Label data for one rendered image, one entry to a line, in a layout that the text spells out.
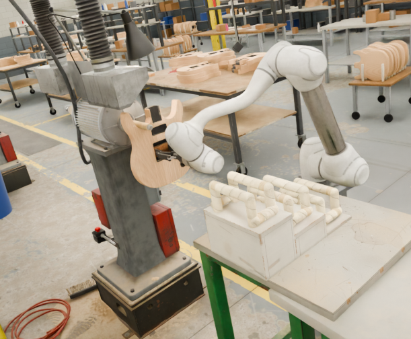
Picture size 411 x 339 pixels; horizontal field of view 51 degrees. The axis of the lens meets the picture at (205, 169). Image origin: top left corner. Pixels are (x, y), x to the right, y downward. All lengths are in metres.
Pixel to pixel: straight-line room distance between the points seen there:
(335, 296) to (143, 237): 1.51
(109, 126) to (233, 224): 1.00
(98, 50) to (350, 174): 1.27
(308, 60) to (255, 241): 0.82
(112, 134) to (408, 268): 1.42
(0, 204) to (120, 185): 2.58
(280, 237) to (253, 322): 1.31
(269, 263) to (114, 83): 0.95
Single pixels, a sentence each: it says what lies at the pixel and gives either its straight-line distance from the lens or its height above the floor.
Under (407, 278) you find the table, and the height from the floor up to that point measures 0.90.
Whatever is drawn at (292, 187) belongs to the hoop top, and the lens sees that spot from 1.49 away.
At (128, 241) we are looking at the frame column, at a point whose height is 0.54.
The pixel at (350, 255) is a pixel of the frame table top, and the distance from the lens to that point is 1.49.
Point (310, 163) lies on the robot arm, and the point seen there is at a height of 0.88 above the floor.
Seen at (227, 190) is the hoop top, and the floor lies 1.21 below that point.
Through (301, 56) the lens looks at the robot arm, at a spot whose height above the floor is 1.47.
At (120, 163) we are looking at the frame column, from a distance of 2.39.
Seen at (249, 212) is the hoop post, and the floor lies 1.16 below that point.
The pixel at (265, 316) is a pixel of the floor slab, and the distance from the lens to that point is 2.66.
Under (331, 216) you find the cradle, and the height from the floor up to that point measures 0.97.
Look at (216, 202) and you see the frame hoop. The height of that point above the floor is 1.14.
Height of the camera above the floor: 1.79
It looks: 23 degrees down
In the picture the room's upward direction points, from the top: 11 degrees counter-clockwise
